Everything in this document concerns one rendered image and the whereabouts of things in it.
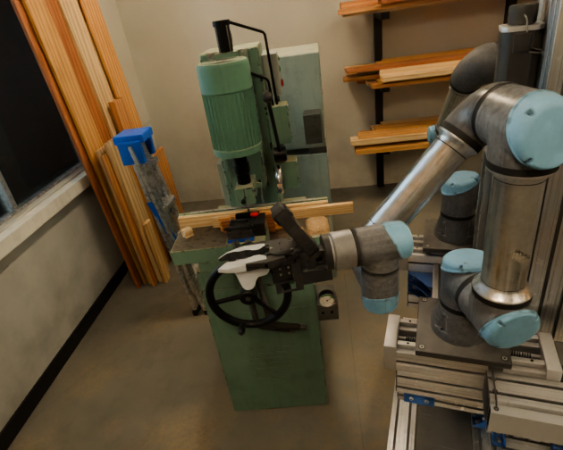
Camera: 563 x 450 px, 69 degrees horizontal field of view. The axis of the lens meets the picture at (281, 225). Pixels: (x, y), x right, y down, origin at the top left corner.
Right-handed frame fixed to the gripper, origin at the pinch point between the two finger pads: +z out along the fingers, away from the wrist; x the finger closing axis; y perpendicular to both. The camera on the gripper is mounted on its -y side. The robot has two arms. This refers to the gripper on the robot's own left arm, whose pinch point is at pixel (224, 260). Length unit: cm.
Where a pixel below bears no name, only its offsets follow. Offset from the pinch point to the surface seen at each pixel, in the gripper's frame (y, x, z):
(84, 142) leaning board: -9, 187, 89
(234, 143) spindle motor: -11, 69, -3
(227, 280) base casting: 40, 70, 9
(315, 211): 21, 78, -29
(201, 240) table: 24, 75, 16
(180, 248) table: 24, 71, 24
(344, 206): 21, 76, -40
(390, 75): -16, 237, -118
